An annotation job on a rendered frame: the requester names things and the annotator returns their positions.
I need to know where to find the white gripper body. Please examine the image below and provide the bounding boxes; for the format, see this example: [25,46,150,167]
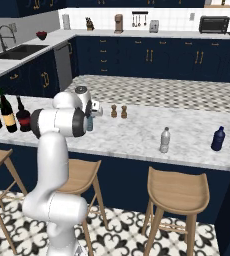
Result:
[92,106,104,118]

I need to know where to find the brown wooden shaker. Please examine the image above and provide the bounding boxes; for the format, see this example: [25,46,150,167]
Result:
[110,104,118,119]
[120,105,128,120]

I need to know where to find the pale blue plastic bottle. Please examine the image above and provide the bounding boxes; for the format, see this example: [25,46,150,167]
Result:
[86,115,95,132]

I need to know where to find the grey dishwasher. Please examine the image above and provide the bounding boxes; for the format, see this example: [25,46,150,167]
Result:
[52,43,74,92]

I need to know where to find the clear plastic water bottle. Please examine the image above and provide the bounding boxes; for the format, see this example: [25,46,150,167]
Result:
[159,126,172,154]

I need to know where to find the dark blue kitchen island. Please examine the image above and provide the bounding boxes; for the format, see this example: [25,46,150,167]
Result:
[0,141,230,256]

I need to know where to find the dark blue sink cupboards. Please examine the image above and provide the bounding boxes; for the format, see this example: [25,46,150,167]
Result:
[0,49,60,99]

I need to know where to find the dark red glass bottle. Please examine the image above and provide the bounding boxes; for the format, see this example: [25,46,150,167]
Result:
[15,95,33,133]

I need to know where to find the brown knife block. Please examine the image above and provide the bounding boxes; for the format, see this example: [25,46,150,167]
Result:
[85,16,95,32]

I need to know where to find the long dark blue cupboard run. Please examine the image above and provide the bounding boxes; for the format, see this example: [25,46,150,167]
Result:
[68,35,230,84]

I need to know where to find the green-necked wine bottle yellow label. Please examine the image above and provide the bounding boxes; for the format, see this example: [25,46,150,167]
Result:
[0,87,19,134]

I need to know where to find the white paper towel roll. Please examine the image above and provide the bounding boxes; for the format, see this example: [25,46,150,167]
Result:
[62,13,72,31]

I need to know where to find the red bowl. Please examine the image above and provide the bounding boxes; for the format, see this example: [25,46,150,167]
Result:
[35,30,48,41]

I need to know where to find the dark kitchen sink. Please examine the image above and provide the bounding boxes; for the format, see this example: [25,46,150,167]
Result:
[0,44,50,61]

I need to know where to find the silver toaster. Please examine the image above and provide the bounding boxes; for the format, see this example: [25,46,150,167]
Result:
[149,19,160,34]

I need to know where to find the dark blue plastic bottle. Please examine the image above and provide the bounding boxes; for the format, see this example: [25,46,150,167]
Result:
[210,125,227,152]

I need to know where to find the grey sink tap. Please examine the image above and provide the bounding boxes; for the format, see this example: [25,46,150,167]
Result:
[0,24,18,53]

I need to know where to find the black toaster oven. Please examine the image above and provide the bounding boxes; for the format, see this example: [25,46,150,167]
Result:
[198,15,230,35]

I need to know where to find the rail with hanging tools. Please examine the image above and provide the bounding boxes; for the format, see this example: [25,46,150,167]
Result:
[131,10,149,28]

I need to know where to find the dark blue wall cupboards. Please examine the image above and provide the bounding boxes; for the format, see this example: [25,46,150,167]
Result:
[0,0,206,19]

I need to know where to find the wooden wall shelf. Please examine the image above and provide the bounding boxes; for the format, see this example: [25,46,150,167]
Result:
[204,0,230,9]

